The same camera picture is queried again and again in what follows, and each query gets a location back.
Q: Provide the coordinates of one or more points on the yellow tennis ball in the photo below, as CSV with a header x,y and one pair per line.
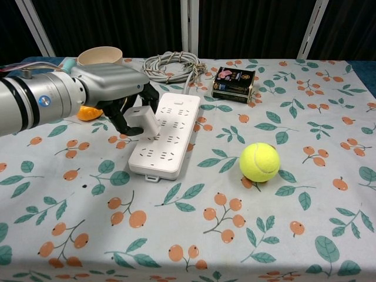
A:
x,y
259,162

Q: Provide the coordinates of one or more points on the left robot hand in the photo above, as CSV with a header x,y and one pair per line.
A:
x,y
111,79

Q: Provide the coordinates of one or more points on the white charger cube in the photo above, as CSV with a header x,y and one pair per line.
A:
x,y
144,119

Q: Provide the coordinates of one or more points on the orange tape measure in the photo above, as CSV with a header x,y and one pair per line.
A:
x,y
88,114

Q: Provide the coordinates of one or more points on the beige bowl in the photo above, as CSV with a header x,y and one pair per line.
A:
x,y
100,55

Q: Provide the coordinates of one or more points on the black food tin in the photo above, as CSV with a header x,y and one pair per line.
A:
x,y
233,86

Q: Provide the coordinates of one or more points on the white power strip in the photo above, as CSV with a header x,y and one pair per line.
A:
x,y
173,147

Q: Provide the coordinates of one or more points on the floral tablecloth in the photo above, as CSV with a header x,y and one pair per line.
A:
x,y
205,220

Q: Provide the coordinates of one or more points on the white frame post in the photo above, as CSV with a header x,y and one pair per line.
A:
x,y
312,29
36,29
189,26

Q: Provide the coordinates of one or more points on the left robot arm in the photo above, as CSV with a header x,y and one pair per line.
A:
x,y
35,100

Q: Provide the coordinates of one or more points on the black curtain panel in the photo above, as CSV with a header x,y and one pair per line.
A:
x,y
11,29
352,29
249,26
117,23

